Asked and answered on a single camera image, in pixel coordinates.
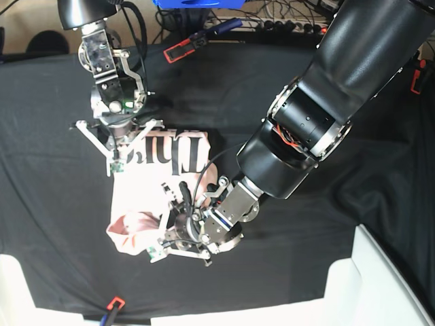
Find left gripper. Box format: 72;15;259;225
156;181;212;267

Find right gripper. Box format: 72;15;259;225
70;117;165;162

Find pink T-shirt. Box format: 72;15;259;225
106;130;218;256

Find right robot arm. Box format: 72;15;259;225
57;1;163;165

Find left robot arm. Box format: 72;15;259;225
149;1;434;264

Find black table cloth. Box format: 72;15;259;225
1;55;434;321

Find red clamp front edge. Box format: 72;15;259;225
99;296;125;326

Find red clamp edge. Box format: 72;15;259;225
99;296;125;326
410;59;427;95

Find blue plastic box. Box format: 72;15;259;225
153;0;245;9

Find black power strip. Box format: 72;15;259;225
252;20;329;35

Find red clamp right edge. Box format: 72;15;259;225
410;59;427;95

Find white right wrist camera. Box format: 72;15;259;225
106;158;125;177

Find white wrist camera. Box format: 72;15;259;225
146;245;167;264
106;158;125;177

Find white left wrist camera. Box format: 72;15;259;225
146;245;167;264

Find red black clamp, blue handle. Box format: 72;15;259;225
163;18;243;64

